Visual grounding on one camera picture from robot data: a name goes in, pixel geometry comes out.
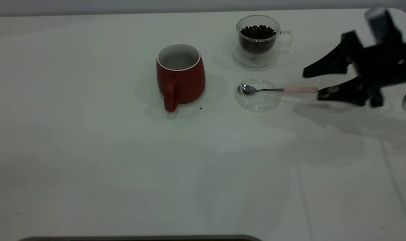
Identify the double-walled clear glass cup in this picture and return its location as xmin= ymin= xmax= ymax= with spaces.
xmin=233 ymin=15 xmax=293 ymax=69

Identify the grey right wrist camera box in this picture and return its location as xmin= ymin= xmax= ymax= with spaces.
xmin=364 ymin=7 xmax=403 ymax=45

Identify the pile of coffee beans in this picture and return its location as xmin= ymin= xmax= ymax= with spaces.
xmin=239 ymin=25 xmax=277 ymax=54

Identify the round clear glass dish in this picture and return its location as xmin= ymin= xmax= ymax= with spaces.
xmin=235 ymin=78 xmax=283 ymax=112

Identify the red ceramic mug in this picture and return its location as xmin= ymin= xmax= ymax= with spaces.
xmin=156 ymin=44 xmax=206 ymax=112

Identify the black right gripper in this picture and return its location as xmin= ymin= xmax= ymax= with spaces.
xmin=303 ymin=31 xmax=406 ymax=108

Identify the metal spoon with pink handle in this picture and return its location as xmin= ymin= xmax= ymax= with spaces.
xmin=240 ymin=84 xmax=319 ymax=96

